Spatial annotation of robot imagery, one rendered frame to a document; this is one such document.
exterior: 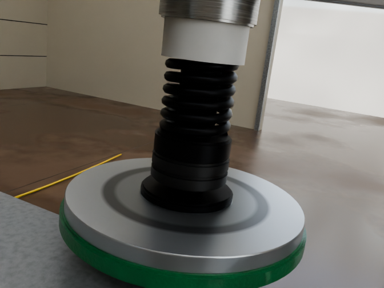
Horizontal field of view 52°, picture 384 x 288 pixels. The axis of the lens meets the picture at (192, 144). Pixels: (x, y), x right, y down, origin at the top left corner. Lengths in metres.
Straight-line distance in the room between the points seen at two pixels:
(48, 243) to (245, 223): 0.18
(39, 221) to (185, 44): 0.23
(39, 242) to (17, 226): 0.04
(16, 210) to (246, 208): 0.24
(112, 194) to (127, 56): 5.60
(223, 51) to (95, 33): 6.00
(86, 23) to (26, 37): 0.95
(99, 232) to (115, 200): 0.05
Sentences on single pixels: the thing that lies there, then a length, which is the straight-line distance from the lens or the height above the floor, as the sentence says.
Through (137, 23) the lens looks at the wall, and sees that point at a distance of 5.84.
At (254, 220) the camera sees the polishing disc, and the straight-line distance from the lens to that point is 0.33.
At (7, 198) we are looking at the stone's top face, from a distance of 0.48.
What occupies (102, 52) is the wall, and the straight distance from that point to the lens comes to 6.19.
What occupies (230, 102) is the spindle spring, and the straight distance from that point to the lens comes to 0.32.
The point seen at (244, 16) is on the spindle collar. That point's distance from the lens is 0.31.
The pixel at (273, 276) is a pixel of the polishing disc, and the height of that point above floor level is 0.86.
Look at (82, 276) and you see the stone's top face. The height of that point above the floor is 0.83.
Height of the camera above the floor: 1.02
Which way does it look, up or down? 15 degrees down
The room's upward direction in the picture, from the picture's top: 7 degrees clockwise
